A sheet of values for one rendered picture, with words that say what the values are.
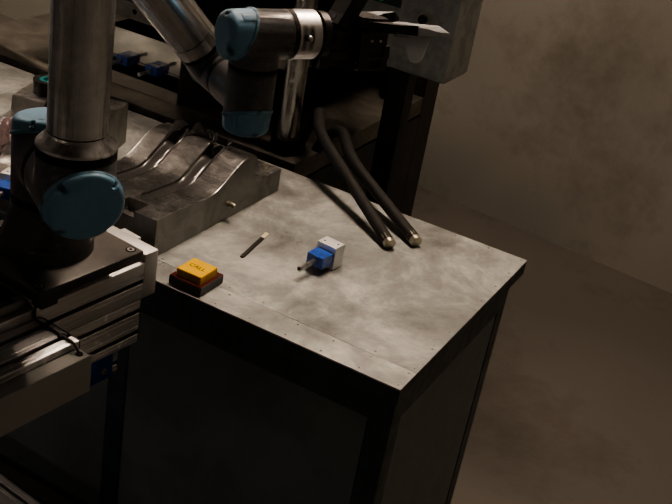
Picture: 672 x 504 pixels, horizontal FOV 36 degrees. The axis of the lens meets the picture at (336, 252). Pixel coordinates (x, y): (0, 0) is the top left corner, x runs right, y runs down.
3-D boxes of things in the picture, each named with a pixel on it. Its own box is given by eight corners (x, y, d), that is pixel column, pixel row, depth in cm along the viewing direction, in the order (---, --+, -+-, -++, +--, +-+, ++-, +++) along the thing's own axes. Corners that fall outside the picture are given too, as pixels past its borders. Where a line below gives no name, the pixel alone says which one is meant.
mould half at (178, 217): (153, 258, 220) (158, 201, 213) (59, 217, 229) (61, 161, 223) (278, 190, 260) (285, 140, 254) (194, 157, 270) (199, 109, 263)
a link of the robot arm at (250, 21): (208, 55, 156) (214, -1, 153) (274, 54, 162) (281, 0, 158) (229, 73, 151) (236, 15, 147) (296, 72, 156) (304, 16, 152)
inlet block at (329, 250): (306, 284, 220) (310, 262, 218) (288, 275, 222) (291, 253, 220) (341, 265, 230) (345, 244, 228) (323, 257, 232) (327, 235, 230)
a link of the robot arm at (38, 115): (75, 171, 172) (78, 94, 166) (99, 207, 162) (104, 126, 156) (0, 176, 166) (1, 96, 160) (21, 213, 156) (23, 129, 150)
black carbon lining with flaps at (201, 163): (151, 211, 224) (154, 170, 219) (93, 186, 229) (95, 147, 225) (241, 167, 252) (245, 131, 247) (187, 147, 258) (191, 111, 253)
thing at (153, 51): (176, 105, 305) (182, 48, 297) (105, 79, 315) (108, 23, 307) (267, 72, 345) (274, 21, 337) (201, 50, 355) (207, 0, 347)
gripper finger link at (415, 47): (445, 64, 164) (387, 58, 165) (450, 26, 162) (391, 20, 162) (445, 68, 161) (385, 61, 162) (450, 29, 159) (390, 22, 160)
